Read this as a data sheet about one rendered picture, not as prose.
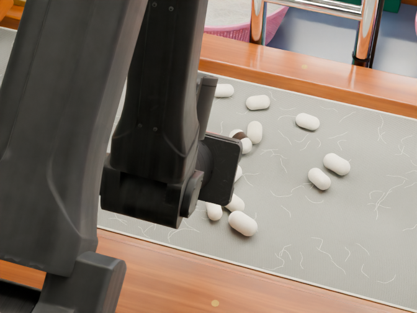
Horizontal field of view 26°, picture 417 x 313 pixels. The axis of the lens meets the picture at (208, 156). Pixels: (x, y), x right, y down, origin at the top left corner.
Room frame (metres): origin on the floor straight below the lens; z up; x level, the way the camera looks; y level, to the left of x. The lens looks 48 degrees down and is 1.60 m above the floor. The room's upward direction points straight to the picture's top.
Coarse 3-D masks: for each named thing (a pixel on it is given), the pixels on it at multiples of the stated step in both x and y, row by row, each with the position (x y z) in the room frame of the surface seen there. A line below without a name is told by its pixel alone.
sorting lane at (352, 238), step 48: (0, 48) 0.99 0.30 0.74; (240, 96) 0.89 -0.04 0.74; (288, 96) 0.89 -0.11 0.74; (288, 144) 0.80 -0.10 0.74; (336, 144) 0.80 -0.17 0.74; (384, 144) 0.80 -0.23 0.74; (240, 192) 0.72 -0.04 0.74; (288, 192) 0.72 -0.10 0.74; (336, 192) 0.72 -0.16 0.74; (384, 192) 0.72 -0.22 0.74; (144, 240) 0.64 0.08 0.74; (192, 240) 0.64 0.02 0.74; (240, 240) 0.64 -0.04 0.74; (288, 240) 0.64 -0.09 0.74; (336, 240) 0.64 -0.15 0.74; (384, 240) 0.64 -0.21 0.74; (336, 288) 0.58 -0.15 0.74; (384, 288) 0.58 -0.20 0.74
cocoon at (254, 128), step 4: (252, 124) 0.82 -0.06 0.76; (256, 124) 0.82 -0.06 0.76; (260, 124) 0.82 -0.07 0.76; (248, 128) 0.81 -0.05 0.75; (252, 128) 0.81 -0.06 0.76; (256, 128) 0.81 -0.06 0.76; (260, 128) 0.81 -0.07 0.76; (248, 132) 0.80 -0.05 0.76; (252, 132) 0.80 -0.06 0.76; (256, 132) 0.80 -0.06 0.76; (260, 132) 0.80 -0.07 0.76; (248, 136) 0.80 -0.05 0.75; (252, 136) 0.80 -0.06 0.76; (256, 136) 0.80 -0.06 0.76; (260, 136) 0.80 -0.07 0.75; (252, 140) 0.79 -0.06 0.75; (256, 140) 0.79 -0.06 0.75; (260, 140) 0.80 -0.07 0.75
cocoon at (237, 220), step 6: (234, 216) 0.66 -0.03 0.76; (240, 216) 0.66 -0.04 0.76; (246, 216) 0.66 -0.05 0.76; (234, 222) 0.66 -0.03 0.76; (240, 222) 0.65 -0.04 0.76; (246, 222) 0.65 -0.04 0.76; (252, 222) 0.65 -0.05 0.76; (234, 228) 0.66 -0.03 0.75; (240, 228) 0.65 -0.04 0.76; (246, 228) 0.65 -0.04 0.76; (252, 228) 0.65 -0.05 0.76; (246, 234) 0.64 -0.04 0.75; (252, 234) 0.64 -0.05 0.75
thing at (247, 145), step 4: (232, 132) 0.80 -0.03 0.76; (236, 132) 0.80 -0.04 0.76; (232, 136) 0.80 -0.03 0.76; (244, 140) 0.78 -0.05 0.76; (248, 140) 0.79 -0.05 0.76; (244, 144) 0.78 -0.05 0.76; (248, 144) 0.78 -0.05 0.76; (244, 148) 0.78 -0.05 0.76; (248, 148) 0.78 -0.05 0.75; (244, 152) 0.78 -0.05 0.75
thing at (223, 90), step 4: (220, 84) 0.89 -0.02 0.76; (224, 84) 0.89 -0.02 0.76; (228, 84) 0.89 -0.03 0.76; (216, 88) 0.89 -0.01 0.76; (220, 88) 0.89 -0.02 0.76; (224, 88) 0.89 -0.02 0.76; (228, 88) 0.89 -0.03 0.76; (232, 88) 0.89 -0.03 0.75; (216, 92) 0.88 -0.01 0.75; (220, 92) 0.88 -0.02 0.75; (224, 92) 0.88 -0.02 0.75; (228, 92) 0.88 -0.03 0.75; (232, 92) 0.88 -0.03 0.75; (216, 96) 0.88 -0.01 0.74; (220, 96) 0.88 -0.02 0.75; (224, 96) 0.88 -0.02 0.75; (228, 96) 0.88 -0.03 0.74
